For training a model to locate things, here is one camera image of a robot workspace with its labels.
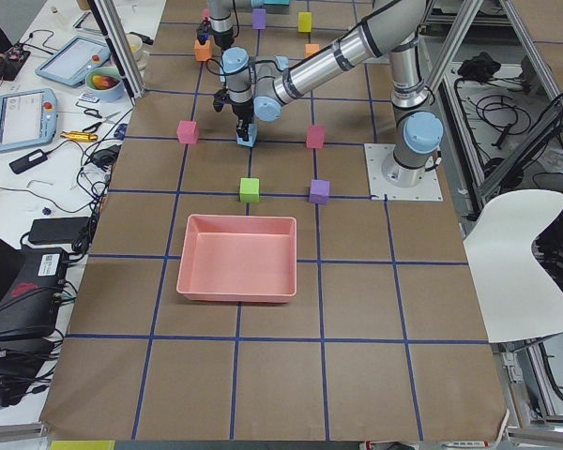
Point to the orange block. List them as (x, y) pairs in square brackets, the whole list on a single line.
[(311, 49), (202, 51)]

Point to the black electronics box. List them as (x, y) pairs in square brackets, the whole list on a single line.
[(29, 282)]

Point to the black scissors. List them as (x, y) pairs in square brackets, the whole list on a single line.
[(93, 128)]

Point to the purple block right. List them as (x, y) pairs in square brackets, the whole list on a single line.
[(258, 21)]

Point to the black power adapter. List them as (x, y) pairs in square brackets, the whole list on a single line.
[(28, 161)]

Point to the bowl with lemon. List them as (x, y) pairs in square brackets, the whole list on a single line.
[(139, 53)]

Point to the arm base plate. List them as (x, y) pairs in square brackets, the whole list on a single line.
[(389, 181)]

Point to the teach pendant upper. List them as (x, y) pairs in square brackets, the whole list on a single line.
[(74, 61)]

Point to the white chair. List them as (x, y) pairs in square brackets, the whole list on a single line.
[(518, 299)]

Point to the green block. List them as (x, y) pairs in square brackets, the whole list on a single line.
[(249, 190)]

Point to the yellow block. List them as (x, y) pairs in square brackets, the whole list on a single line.
[(304, 22)]

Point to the teach pendant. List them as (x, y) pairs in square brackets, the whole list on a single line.
[(74, 61), (27, 119)]

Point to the light blue block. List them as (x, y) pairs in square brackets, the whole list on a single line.
[(249, 142)]

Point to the purple block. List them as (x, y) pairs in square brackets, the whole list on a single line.
[(319, 191), (258, 21)]

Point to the light blue tray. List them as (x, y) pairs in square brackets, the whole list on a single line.
[(278, 2)]

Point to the pink block upper left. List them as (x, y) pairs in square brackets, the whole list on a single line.
[(187, 132)]

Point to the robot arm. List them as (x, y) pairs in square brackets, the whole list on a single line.
[(222, 23), (257, 88)]

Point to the pink tray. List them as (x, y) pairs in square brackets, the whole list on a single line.
[(239, 259)]

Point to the orange block lower right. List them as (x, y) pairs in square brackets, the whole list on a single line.
[(311, 49)]

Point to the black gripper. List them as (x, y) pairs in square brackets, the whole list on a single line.
[(220, 38), (240, 112)]

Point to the aluminium frame post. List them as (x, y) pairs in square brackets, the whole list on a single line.
[(112, 30)]

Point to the teach pendant lower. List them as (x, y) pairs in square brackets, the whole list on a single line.
[(27, 119)]

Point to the orange block upper right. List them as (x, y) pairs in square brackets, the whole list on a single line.
[(202, 51)]

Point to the purple block lower left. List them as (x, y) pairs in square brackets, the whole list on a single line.
[(319, 191)]

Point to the dark pink block lower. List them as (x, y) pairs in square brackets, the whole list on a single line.
[(315, 138)]

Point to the green bowl with fruit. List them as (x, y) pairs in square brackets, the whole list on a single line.
[(105, 84)]

